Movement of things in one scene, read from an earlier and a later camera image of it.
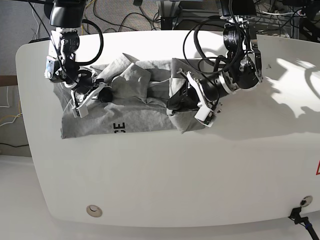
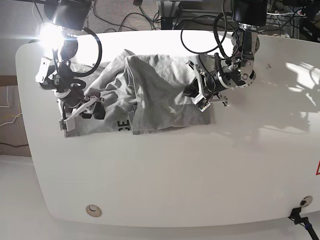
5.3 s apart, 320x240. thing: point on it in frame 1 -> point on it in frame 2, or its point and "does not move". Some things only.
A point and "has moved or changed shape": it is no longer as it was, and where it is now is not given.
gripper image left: [86, 87] -> [71, 104]
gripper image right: [207, 92] -> [208, 86]
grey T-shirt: [141, 91] has moved or changed shape
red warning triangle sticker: [317, 170] does not move
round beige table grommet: [94, 211] does not move
